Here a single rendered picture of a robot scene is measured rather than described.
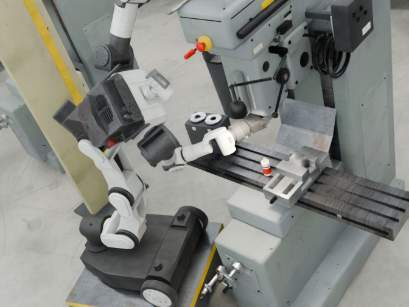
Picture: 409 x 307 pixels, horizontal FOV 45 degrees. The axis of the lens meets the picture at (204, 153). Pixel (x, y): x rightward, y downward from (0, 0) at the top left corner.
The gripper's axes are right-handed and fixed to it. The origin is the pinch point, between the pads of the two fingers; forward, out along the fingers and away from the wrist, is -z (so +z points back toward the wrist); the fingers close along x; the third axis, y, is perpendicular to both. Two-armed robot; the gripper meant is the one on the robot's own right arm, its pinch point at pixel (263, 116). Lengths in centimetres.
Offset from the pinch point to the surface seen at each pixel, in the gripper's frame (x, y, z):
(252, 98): -6.6, -17.3, 7.5
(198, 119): 43.9, 13.7, 15.0
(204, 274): 12, 86, 53
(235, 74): -4.4, -31.1, 11.5
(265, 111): -11.1, -11.4, 5.2
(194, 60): 302, 124, -100
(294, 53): -6.4, -27.0, -18.3
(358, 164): -9, 56, -47
